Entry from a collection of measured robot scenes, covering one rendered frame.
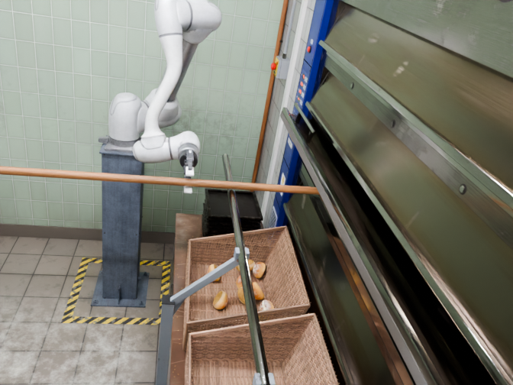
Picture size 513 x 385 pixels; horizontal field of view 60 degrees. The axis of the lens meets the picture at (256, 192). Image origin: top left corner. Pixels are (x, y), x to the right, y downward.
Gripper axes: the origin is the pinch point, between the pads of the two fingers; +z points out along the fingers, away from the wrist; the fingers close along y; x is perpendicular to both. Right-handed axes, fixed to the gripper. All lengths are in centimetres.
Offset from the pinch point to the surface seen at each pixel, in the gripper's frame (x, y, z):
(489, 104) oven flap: -54, -63, 74
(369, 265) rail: -39, -23, 77
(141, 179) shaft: 17.6, 0.3, 1.6
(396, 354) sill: -53, 3, 80
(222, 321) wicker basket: -17, 45, 29
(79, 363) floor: 46, 120, -13
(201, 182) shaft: -4.6, -0.1, 1.3
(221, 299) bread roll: -19, 55, 6
